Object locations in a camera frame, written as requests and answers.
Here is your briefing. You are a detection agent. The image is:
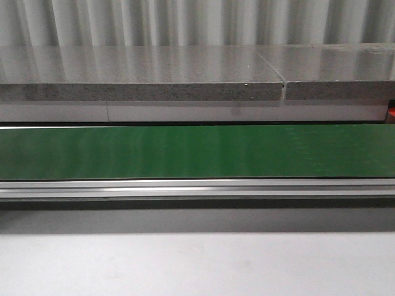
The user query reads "grey granite slab left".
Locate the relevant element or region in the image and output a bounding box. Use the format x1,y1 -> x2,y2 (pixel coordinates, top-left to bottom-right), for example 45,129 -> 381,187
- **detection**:
1,46 -> 283,102

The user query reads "grey granite slab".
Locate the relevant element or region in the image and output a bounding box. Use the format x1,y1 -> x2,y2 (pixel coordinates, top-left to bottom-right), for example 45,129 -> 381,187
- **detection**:
257,44 -> 394,102
1,46 -> 283,102

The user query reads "green conveyor belt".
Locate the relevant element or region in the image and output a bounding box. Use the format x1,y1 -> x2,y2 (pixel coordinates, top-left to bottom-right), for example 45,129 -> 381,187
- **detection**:
1,124 -> 394,181

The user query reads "grey granite slab right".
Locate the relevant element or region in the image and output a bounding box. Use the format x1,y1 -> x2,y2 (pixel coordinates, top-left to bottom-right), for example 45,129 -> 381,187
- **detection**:
257,44 -> 394,102

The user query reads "white curtain backdrop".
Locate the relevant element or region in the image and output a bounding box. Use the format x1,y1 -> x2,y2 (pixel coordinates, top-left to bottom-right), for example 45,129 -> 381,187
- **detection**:
1,1 -> 394,46

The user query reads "aluminium conveyor frame rail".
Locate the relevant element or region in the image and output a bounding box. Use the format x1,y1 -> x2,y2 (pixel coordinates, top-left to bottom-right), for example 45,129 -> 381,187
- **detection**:
1,178 -> 394,200

